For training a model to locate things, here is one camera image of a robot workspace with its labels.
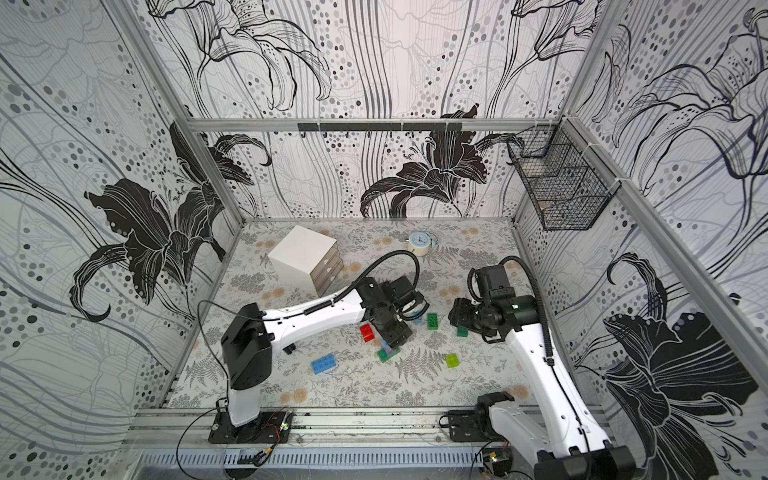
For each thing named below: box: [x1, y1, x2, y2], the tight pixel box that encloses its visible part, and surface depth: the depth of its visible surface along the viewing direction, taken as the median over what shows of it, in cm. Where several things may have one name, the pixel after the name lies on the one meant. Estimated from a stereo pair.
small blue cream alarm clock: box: [406, 231, 437, 257], surface depth 109 cm
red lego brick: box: [360, 324, 375, 343], surface depth 90 cm
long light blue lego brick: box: [311, 354, 337, 375], surface depth 84 cm
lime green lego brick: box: [445, 353, 461, 368], surface depth 84 cm
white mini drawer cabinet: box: [268, 225, 344, 298], surface depth 95 cm
